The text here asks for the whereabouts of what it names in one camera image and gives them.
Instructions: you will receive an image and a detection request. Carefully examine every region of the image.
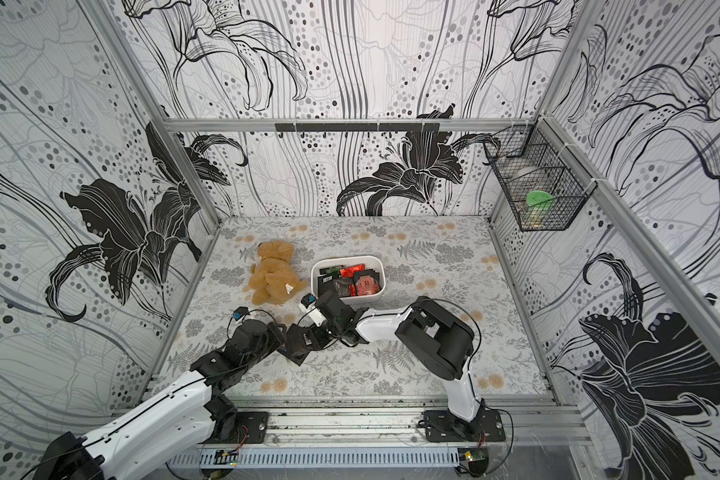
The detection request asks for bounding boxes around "black wire basket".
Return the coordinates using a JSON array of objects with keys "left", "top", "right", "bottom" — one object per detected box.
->
[{"left": 482, "top": 125, "right": 588, "bottom": 232}]

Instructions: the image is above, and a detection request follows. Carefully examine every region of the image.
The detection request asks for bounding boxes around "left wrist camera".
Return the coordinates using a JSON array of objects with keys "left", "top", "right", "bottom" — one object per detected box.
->
[{"left": 231, "top": 306, "right": 250, "bottom": 322}]

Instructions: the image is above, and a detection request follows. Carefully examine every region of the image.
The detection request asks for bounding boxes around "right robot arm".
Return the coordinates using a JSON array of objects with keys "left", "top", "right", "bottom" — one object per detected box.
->
[{"left": 300, "top": 292, "right": 480, "bottom": 422}]

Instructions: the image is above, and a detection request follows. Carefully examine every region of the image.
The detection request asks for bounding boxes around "orange label black tea bag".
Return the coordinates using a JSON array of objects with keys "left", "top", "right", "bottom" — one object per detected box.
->
[{"left": 282, "top": 324, "right": 332, "bottom": 366}]

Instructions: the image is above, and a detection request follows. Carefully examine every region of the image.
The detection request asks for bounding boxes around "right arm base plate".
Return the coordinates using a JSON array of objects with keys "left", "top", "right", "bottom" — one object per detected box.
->
[{"left": 417, "top": 408, "right": 507, "bottom": 443}]

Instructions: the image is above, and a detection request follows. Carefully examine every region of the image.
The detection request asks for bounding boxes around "brown teddy bear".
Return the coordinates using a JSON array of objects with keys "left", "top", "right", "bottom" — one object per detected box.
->
[{"left": 248, "top": 240, "right": 307, "bottom": 305}]

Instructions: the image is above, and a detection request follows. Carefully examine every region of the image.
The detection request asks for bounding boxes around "white plastic storage box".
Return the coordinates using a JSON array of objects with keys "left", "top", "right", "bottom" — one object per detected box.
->
[{"left": 311, "top": 255, "right": 387, "bottom": 305}]

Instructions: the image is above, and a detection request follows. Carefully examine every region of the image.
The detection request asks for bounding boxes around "red foil tea bag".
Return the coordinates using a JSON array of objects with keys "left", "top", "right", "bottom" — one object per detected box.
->
[{"left": 340, "top": 263, "right": 366, "bottom": 278}]

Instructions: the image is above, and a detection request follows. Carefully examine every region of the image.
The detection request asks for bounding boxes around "black tea bag pile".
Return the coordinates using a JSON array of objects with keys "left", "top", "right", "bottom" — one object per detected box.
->
[{"left": 315, "top": 274, "right": 338, "bottom": 297}]

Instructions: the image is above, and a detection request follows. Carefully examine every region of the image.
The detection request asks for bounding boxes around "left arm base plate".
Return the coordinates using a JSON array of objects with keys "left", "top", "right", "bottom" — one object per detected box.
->
[{"left": 207, "top": 411, "right": 270, "bottom": 445}]

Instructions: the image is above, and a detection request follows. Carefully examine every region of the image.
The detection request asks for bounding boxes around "green lid cup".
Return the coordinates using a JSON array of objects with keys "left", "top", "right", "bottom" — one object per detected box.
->
[{"left": 525, "top": 190, "right": 556, "bottom": 227}]

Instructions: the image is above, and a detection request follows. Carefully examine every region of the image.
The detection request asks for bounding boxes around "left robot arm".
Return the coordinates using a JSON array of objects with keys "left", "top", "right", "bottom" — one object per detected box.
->
[{"left": 24, "top": 320, "right": 287, "bottom": 479}]

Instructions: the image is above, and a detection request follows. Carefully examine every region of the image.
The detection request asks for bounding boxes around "green label tea bag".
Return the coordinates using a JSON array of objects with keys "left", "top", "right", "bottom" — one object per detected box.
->
[{"left": 319, "top": 266, "right": 343, "bottom": 278}]

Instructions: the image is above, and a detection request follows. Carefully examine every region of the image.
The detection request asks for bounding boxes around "pink label black tea bag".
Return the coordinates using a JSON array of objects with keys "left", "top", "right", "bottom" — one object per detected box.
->
[{"left": 353, "top": 269, "right": 382, "bottom": 296}]

